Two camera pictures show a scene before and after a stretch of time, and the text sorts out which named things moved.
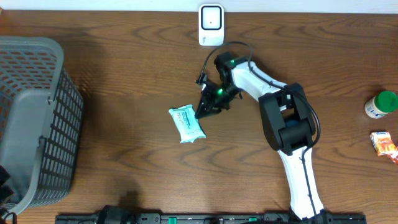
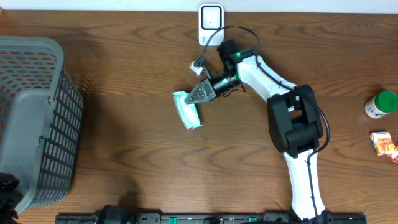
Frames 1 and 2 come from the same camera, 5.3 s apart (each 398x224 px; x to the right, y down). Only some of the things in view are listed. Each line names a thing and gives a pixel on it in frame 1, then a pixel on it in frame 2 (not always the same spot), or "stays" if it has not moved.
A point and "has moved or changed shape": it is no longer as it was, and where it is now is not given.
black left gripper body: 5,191 → 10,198
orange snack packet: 383,142 stays
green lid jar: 384,102 stays
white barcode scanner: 211,25 stays
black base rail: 296,218 stays
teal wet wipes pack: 186,123 has moved or changed shape
